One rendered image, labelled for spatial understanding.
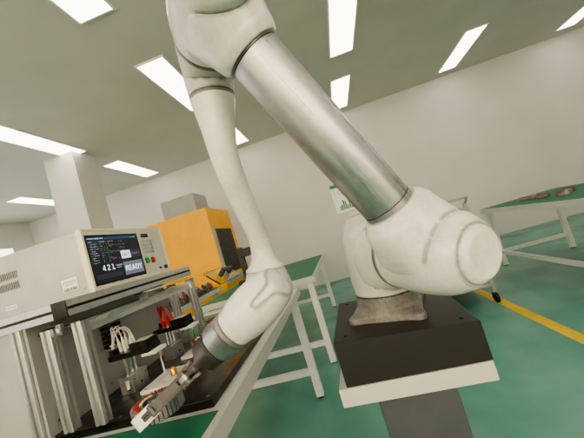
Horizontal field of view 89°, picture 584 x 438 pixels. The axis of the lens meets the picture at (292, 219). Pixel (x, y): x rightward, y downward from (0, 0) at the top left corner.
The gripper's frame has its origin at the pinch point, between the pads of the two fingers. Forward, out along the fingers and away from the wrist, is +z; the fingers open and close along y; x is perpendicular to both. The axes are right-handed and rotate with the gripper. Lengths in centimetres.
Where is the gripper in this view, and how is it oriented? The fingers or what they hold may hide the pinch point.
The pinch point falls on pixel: (158, 403)
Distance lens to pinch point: 86.4
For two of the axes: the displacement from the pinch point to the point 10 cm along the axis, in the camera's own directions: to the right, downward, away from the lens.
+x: -7.1, -7.0, 1.2
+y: 1.8, -0.1, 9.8
